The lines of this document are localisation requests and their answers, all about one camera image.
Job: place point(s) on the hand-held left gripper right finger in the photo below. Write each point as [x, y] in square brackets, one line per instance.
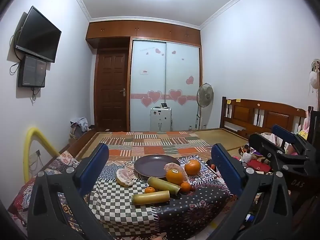
[225, 167]

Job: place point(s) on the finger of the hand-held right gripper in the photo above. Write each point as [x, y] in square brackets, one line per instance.
[265, 146]
[285, 133]

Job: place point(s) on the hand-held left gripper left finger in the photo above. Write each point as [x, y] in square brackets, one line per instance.
[93, 167]

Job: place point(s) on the plain large orange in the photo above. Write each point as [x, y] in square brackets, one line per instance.
[193, 167]

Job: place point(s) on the peeled pomelo segment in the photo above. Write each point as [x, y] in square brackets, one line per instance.
[124, 177]
[171, 166]

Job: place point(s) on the small mandarin orange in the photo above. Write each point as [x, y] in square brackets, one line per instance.
[185, 187]
[150, 190]

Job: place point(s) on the orange with sticker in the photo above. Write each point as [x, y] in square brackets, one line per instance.
[174, 177]

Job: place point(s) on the dark purple plate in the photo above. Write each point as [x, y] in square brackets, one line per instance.
[150, 166]

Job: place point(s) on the yellow corn cob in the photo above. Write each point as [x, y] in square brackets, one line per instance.
[162, 185]

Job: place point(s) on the yellow bunny plush toy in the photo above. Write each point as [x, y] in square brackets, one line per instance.
[303, 130]

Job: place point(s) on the wooden headboard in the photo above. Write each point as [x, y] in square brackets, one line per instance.
[252, 113]

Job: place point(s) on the small dark red fruit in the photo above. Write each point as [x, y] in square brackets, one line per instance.
[193, 188]

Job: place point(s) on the pile of clothes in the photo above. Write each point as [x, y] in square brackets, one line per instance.
[79, 127]

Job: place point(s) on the patterned patchwork quilt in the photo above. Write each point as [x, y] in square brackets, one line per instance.
[120, 210]

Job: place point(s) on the hanging white hat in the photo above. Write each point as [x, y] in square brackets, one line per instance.
[314, 77]

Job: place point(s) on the striped patchwork blanket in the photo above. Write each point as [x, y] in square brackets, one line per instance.
[155, 142]

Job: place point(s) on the yellow foam tube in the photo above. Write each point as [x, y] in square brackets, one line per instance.
[27, 150]

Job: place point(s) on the brown wooden door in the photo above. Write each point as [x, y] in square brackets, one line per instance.
[111, 92]

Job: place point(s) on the white appliance box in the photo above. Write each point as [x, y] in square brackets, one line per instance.
[160, 120]

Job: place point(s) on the small black item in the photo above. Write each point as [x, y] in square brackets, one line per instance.
[163, 105]

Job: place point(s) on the wooden wardrobe with heart stickers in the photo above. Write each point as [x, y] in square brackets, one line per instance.
[165, 80]

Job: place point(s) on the wooden bed rail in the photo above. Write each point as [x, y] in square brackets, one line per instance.
[75, 145]

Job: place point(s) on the wall socket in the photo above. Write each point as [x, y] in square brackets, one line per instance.
[38, 153]

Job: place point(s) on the standing pedestal fan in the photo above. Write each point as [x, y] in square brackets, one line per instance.
[205, 96]

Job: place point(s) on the small wall-mounted monitor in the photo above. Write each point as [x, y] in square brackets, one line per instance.
[32, 71]

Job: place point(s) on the wall-mounted flat television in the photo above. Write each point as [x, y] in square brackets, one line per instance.
[37, 35]

